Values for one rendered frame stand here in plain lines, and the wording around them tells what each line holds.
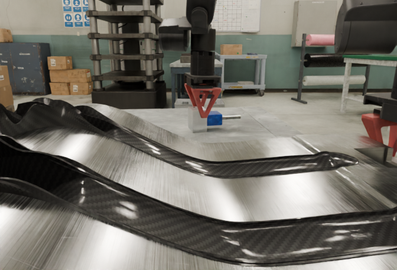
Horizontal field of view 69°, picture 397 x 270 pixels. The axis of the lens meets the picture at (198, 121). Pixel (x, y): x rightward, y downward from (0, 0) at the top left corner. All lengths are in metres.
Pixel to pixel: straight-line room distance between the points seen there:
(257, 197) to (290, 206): 0.03
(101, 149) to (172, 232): 0.08
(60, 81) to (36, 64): 0.57
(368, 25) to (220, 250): 0.29
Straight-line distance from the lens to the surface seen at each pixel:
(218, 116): 0.71
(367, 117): 0.44
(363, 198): 0.26
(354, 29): 0.38
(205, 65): 0.67
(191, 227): 0.19
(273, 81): 6.94
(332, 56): 6.08
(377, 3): 0.38
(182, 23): 0.67
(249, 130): 0.72
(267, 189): 0.25
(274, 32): 6.90
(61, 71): 7.04
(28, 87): 7.29
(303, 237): 0.21
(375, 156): 0.38
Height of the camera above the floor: 1.00
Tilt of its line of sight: 14 degrees down
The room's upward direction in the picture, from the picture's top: straight up
